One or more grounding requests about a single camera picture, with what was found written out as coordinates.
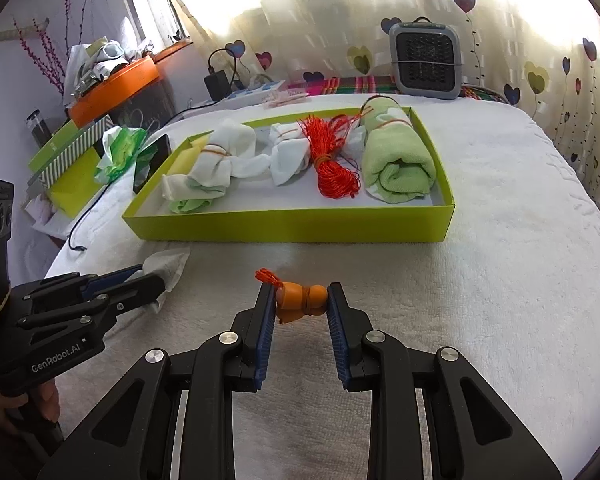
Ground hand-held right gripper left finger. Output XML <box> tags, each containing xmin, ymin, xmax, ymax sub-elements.
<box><xmin>37</xmin><ymin>282</ymin><xmax>280</xmax><ymax>480</ymax></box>

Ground pink blossom branches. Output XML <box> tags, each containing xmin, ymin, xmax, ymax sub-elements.
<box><xmin>12</xmin><ymin>0</ymin><xmax>96</xmax><ymax>97</ymax></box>

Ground dark cylindrical jar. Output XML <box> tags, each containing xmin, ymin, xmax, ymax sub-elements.
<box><xmin>26</xmin><ymin>109</ymin><xmax>52</xmax><ymax>150</ymax></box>

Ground small orange soft bundle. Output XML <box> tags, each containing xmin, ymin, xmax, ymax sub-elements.
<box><xmin>255</xmin><ymin>267</ymin><xmax>328</xmax><ymax>325</ymax></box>

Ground white nonwoven pouch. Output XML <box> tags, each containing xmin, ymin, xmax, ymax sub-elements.
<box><xmin>139</xmin><ymin>249</ymin><xmax>192</xmax><ymax>313</ymax></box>

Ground heart print curtain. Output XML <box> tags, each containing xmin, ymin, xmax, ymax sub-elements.
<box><xmin>150</xmin><ymin>0</ymin><xmax>600</xmax><ymax>211</ymax></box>

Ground black smartphone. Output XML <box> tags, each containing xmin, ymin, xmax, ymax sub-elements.
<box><xmin>132</xmin><ymin>134</ymin><xmax>173</xmax><ymax>195</ymax></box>

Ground long white sock bundle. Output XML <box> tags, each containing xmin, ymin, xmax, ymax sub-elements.
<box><xmin>161</xmin><ymin>120</ymin><xmax>273</xmax><ymax>201</ymax></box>

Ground clutter of white packets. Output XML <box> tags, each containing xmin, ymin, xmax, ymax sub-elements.
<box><xmin>65</xmin><ymin>17</ymin><xmax>156</xmax><ymax>98</ymax></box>

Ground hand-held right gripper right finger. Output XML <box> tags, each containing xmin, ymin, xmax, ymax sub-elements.
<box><xmin>327</xmin><ymin>282</ymin><xmax>563</xmax><ymax>480</ymax></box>

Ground lime box with striped side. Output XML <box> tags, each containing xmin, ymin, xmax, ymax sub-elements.
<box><xmin>27</xmin><ymin>115</ymin><xmax>115</xmax><ymax>187</ymax></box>

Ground lime green box tray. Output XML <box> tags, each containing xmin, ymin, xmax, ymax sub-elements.
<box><xmin>121</xmin><ymin>106</ymin><xmax>456</xmax><ymax>245</ymax></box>

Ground orange-red cord bundle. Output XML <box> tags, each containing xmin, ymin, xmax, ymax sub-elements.
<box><xmin>300</xmin><ymin>114</ymin><xmax>363</xmax><ymax>201</ymax></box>

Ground person's left hand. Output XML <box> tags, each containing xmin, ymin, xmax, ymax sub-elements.
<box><xmin>0</xmin><ymin>381</ymin><xmax>62</xmax><ymax>434</ymax></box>

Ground pink white packet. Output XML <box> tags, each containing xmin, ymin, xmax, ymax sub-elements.
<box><xmin>261</xmin><ymin>90</ymin><xmax>312</xmax><ymax>109</ymax></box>

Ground orange tray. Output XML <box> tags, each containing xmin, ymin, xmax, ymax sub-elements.
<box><xmin>69</xmin><ymin>56</ymin><xmax>161</xmax><ymax>128</ymax></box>

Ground black charger adapter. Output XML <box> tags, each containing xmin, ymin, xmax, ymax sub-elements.
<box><xmin>203</xmin><ymin>71</ymin><xmax>229</xmax><ymax>102</ymax></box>

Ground green tissue packet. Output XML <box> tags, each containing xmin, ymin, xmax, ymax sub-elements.
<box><xmin>94</xmin><ymin>127</ymin><xmax>148</xmax><ymax>187</ymax></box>

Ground window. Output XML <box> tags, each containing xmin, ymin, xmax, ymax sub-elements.
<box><xmin>119</xmin><ymin>0</ymin><xmax>191</xmax><ymax>56</ymax></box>

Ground white blue power strip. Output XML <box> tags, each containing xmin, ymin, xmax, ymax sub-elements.
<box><xmin>229</xmin><ymin>79</ymin><xmax>288</xmax><ymax>106</ymax></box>

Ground black charger cable loop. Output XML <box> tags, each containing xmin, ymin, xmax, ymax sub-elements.
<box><xmin>208</xmin><ymin>49</ymin><xmax>247</xmax><ymax>88</ymax></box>

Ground yellow sponge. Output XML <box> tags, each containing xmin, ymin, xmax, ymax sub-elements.
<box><xmin>172</xmin><ymin>139</ymin><xmax>212</xmax><ymax>177</ymax></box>

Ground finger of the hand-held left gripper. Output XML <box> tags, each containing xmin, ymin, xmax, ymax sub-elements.
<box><xmin>10</xmin><ymin>267</ymin><xmax>142</xmax><ymax>307</ymax></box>
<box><xmin>17</xmin><ymin>274</ymin><xmax>166</xmax><ymax>332</ymax></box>

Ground small green cloth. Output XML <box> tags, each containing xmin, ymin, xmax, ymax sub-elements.
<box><xmin>170</xmin><ymin>180</ymin><xmax>228</xmax><ymax>213</ymax></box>

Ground green towel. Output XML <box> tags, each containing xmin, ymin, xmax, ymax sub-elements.
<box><xmin>360</xmin><ymin>97</ymin><xmax>438</xmax><ymax>205</ymax></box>

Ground grey fan heater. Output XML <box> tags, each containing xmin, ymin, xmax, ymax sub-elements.
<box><xmin>389</xmin><ymin>17</ymin><xmax>465</xmax><ymax>101</ymax></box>

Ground plain lime green box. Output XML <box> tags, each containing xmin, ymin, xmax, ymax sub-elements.
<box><xmin>47</xmin><ymin>160</ymin><xmax>108</xmax><ymax>220</ymax></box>

